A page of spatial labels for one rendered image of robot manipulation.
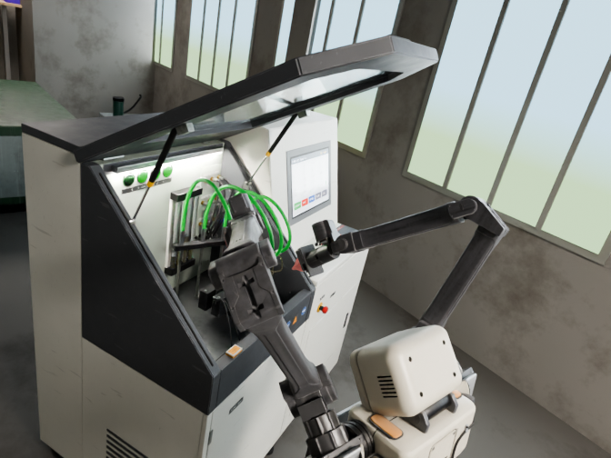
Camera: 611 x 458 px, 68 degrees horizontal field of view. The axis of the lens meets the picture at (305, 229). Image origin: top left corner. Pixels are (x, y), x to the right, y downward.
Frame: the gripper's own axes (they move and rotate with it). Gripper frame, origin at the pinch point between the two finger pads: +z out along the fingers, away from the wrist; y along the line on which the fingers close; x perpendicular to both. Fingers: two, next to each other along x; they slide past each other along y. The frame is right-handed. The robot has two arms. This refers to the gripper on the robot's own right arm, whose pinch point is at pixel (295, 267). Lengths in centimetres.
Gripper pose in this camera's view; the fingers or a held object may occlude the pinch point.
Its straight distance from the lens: 153.7
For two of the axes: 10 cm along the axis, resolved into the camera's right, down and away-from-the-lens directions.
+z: -6.4, 3.5, 6.9
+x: -6.8, 1.7, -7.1
